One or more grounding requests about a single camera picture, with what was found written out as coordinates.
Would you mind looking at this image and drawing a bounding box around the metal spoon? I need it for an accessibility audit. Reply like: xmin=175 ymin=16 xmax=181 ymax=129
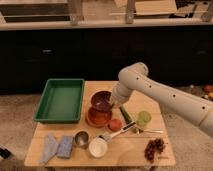
xmin=135 ymin=128 xmax=163 ymax=134

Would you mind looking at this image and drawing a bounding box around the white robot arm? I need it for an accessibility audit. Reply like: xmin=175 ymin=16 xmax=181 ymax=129
xmin=110 ymin=62 xmax=213 ymax=138

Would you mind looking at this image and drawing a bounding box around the wooden table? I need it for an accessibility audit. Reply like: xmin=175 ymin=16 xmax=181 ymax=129
xmin=24 ymin=81 xmax=176 ymax=168

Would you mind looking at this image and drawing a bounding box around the bunch of dark grapes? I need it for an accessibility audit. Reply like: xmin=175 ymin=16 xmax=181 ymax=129
xmin=144 ymin=138 xmax=165 ymax=163

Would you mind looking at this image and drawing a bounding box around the orange bowl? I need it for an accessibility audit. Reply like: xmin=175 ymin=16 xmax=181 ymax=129
xmin=86 ymin=107 xmax=112 ymax=128

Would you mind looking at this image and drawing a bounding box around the blue sponge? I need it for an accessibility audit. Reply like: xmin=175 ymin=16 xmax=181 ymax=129
xmin=57 ymin=136 xmax=73 ymax=159

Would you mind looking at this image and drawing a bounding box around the black handled brush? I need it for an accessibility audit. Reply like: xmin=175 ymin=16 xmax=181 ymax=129
xmin=122 ymin=122 xmax=136 ymax=131

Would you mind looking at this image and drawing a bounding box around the green cucumber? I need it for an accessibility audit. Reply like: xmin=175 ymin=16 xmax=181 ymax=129
xmin=119 ymin=106 xmax=132 ymax=124

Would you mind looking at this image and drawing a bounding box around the green plastic cup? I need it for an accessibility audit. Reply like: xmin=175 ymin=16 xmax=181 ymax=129
xmin=137 ymin=111 xmax=152 ymax=127

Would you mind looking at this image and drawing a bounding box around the dark cabinet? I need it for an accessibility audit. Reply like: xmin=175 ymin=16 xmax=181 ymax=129
xmin=0 ymin=26 xmax=213 ymax=94

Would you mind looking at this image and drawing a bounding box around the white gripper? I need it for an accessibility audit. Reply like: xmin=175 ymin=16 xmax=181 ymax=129
xmin=110 ymin=83 xmax=130 ymax=108

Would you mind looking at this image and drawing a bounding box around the dark red bowl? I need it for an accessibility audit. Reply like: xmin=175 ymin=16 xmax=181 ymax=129
xmin=91 ymin=91 xmax=111 ymax=112

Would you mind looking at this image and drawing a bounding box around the orange tomato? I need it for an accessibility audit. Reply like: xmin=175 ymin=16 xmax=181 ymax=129
xmin=108 ymin=119 xmax=122 ymax=132

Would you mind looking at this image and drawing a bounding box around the grey blue cloth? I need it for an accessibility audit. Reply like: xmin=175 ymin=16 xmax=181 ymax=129
xmin=40 ymin=134 xmax=58 ymax=165

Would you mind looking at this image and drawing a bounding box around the small metal cup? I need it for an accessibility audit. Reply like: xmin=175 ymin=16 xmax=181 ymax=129
xmin=74 ymin=131 xmax=89 ymax=148

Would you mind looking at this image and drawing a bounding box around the green plastic tray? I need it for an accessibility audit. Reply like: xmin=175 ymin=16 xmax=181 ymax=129
xmin=34 ymin=78 xmax=85 ymax=124

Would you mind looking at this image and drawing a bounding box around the white measuring cup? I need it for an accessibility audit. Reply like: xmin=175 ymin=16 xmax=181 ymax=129
xmin=88 ymin=128 xmax=129 ymax=158

